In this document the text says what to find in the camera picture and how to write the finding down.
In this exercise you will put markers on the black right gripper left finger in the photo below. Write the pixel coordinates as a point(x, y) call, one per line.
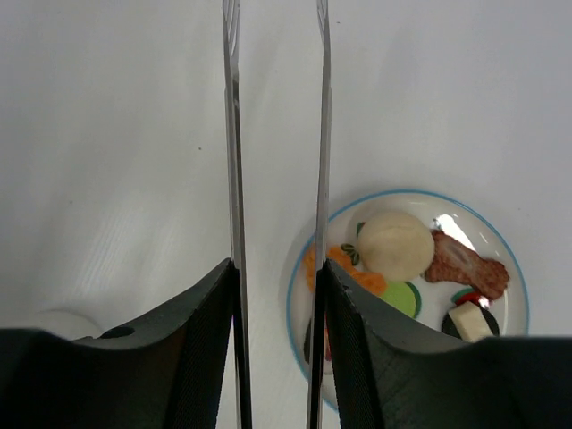
point(163, 369)

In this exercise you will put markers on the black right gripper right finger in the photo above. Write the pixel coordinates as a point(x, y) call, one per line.
point(390, 371)

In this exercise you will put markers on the metal tongs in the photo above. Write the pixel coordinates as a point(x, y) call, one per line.
point(231, 43)

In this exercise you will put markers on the sushi roll with red centre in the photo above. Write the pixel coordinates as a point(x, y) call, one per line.
point(470, 323)

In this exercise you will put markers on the white steamed bun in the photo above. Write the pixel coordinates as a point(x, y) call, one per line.
point(396, 245)

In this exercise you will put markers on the red watermelon slice toy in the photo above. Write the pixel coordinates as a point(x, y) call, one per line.
point(472, 296)

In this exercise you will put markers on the brown chicken drumstick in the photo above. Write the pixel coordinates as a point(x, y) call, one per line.
point(455, 262)

